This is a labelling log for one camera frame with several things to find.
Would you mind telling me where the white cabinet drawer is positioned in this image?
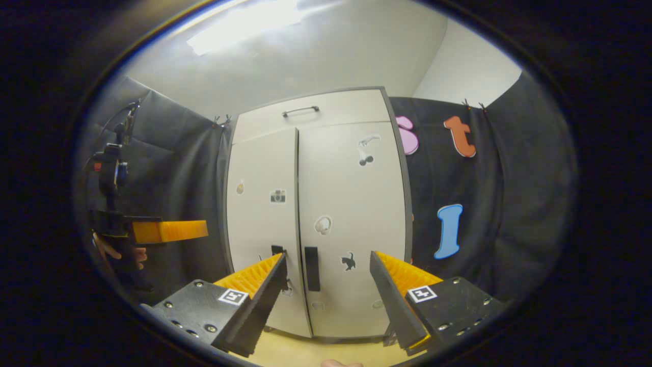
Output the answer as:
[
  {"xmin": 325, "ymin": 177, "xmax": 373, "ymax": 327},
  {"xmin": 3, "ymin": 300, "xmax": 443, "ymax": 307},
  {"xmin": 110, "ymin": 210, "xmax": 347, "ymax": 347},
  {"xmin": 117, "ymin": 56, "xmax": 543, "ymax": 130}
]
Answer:
[{"xmin": 232, "ymin": 89, "xmax": 392, "ymax": 145}]

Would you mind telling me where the white shoe cabinet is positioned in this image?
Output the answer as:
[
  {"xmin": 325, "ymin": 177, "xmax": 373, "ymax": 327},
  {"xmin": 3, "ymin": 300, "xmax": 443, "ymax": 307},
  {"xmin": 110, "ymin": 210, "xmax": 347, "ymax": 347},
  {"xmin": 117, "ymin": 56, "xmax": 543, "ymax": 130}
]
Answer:
[{"xmin": 224, "ymin": 87, "xmax": 413, "ymax": 341}]

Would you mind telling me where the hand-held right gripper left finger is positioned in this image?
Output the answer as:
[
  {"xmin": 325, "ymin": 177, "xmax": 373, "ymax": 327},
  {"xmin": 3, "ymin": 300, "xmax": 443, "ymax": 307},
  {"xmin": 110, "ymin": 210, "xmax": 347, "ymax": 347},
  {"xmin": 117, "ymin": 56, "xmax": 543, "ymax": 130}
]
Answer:
[{"xmin": 140, "ymin": 251, "xmax": 288, "ymax": 357}]

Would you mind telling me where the ceiling light panel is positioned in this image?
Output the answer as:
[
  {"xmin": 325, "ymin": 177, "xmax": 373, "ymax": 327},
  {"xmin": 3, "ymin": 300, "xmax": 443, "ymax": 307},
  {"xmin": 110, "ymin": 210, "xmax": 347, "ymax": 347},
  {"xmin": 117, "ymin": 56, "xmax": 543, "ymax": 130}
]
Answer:
[{"xmin": 186, "ymin": 0, "xmax": 306, "ymax": 56}]

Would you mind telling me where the black backdrop cloth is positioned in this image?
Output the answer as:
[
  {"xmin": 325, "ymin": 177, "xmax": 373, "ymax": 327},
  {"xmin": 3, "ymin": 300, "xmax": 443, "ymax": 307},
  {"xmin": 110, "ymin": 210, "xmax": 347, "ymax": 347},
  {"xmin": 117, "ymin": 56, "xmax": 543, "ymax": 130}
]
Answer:
[{"xmin": 76, "ymin": 71, "xmax": 579, "ymax": 306}]

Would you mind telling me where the white shoe cabinet door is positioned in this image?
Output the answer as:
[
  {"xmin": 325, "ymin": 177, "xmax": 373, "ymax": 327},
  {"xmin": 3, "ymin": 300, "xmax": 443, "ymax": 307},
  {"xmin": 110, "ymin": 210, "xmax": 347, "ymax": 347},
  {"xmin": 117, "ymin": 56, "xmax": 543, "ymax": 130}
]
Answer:
[
  {"xmin": 226, "ymin": 127, "xmax": 312, "ymax": 338},
  {"xmin": 297, "ymin": 121, "xmax": 412, "ymax": 338}
]

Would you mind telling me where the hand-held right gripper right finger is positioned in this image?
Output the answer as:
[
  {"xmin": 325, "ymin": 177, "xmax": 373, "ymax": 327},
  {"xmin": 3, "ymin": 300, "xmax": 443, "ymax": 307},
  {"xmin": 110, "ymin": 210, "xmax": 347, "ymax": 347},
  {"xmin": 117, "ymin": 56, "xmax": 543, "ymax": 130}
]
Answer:
[{"xmin": 369, "ymin": 251, "xmax": 507, "ymax": 356}]

